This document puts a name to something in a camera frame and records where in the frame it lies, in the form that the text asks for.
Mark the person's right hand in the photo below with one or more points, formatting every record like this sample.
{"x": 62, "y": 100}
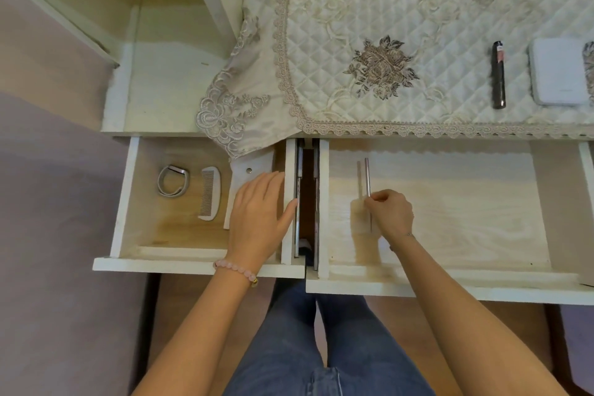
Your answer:
{"x": 392, "y": 217}

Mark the person's left hand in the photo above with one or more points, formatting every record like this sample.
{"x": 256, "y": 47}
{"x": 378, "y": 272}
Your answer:
{"x": 257, "y": 219}

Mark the thin metal straw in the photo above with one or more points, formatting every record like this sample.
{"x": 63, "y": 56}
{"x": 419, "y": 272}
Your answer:
{"x": 367, "y": 177}

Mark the white comb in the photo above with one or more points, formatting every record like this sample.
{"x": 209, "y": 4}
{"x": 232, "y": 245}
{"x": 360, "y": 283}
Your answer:
{"x": 210, "y": 196}

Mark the wide white drawer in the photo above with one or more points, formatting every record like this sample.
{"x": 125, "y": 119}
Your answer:
{"x": 464, "y": 214}

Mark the small white drawer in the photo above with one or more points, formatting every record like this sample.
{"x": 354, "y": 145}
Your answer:
{"x": 176, "y": 228}

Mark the silver grey wristband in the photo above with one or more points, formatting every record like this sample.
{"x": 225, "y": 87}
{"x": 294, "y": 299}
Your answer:
{"x": 183, "y": 182}

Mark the black lipstick tube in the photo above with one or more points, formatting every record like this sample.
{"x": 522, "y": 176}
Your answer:
{"x": 499, "y": 80}

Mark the white power bank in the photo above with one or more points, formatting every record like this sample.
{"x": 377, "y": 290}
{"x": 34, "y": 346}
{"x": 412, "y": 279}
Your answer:
{"x": 557, "y": 71}

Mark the person's right forearm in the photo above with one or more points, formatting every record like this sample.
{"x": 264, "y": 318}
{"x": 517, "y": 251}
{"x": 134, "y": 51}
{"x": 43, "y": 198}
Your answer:
{"x": 473, "y": 330}

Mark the person's left forearm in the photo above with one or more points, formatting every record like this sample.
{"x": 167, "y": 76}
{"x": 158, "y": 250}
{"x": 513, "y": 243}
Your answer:
{"x": 199, "y": 340}

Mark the person's left leg in jeans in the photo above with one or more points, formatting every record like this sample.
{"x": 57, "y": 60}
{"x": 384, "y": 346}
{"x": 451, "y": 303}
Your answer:
{"x": 278, "y": 349}

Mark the person's leg in jeans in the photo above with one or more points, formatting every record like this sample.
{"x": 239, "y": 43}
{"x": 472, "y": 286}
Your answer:
{"x": 278, "y": 349}
{"x": 371, "y": 354}

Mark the person's right leg in jeans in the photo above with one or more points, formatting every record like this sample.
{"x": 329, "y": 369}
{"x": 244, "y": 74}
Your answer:
{"x": 371, "y": 354}

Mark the beige snap pouch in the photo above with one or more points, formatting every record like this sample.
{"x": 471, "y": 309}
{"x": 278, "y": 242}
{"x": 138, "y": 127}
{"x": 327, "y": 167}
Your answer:
{"x": 243, "y": 173}

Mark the dark brown wooden trim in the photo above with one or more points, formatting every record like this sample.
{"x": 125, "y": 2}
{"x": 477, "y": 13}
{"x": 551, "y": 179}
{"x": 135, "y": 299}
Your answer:
{"x": 554, "y": 349}
{"x": 149, "y": 317}

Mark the cream dressing table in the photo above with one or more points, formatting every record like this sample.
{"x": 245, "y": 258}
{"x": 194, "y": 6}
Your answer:
{"x": 162, "y": 85}

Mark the quilted lace table cloth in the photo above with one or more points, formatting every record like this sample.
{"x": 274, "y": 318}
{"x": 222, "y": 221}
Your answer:
{"x": 441, "y": 15}

